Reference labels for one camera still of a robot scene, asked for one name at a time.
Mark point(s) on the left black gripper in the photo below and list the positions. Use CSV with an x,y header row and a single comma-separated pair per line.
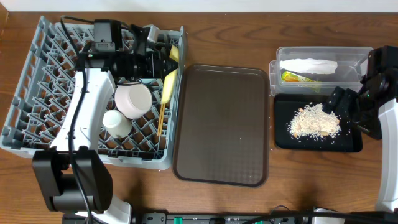
x,y
152,65

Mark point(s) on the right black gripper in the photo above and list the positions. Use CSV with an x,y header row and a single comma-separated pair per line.
x,y
341,108

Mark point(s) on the yellow round plate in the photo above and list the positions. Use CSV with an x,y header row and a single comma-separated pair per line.
x,y
170,79

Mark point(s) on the pile of rice scraps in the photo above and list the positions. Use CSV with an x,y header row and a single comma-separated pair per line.
x,y
312,122

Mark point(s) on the pink bowl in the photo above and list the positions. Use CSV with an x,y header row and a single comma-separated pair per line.
x,y
133,100

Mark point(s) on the white napkin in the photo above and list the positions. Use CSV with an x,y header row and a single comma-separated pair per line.
x,y
311,66

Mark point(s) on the green orange snack wrapper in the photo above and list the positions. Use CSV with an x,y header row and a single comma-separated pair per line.
x,y
294,78

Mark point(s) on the white cup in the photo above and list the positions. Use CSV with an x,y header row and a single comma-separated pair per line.
x,y
116,124

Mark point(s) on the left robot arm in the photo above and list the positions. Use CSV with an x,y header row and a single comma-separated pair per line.
x,y
110,93

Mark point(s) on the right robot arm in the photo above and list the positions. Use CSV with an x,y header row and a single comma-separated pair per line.
x,y
373,110

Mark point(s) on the clear plastic waste bin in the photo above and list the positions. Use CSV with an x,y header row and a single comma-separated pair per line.
x,y
352,66

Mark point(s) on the grey plastic dishwasher rack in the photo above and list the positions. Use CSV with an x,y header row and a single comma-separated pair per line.
x,y
40,93

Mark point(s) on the black plastic tray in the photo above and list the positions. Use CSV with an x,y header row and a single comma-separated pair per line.
x,y
285,108

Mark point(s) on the brown plastic serving tray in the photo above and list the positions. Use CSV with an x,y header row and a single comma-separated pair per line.
x,y
222,134

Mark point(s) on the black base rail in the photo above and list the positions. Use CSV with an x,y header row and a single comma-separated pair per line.
x,y
318,215

